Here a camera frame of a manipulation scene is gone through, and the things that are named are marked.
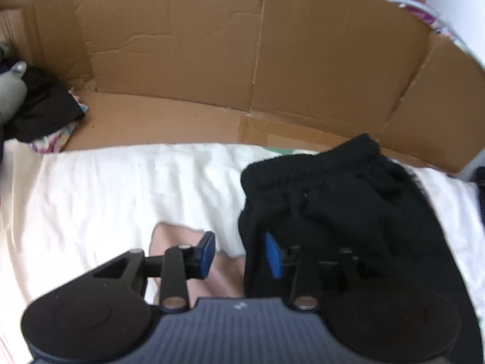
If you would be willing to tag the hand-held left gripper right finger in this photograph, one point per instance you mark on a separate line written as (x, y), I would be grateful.
(273, 256)

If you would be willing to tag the purple and white pouch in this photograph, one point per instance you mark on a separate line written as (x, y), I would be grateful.
(420, 11)

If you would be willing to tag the black pants with elastic waistband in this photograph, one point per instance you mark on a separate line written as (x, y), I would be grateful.
(341, 204)

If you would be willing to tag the floral patterned cloth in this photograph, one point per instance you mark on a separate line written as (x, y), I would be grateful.
(57, 140)

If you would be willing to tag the flattened cardboard sheet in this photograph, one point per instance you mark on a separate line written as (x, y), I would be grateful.
(189, 45)

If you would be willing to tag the white printed bedsheet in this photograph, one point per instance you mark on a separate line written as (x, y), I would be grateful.
(113, 197)

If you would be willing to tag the black crumpled garment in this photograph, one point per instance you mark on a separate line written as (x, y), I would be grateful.
(45, 110)

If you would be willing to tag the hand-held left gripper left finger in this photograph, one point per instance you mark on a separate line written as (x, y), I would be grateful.
(207, 256)

